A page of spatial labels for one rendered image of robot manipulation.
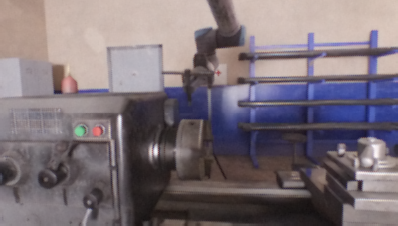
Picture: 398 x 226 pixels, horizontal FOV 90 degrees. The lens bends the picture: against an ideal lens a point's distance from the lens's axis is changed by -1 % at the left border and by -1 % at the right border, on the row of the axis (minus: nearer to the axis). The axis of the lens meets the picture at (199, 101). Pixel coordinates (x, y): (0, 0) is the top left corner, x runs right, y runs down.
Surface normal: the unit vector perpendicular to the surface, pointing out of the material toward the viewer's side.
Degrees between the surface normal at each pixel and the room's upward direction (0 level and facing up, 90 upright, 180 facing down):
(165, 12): 90
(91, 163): 90
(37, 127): 90
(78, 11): 90
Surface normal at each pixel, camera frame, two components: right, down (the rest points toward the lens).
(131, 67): -0.12, 0.08
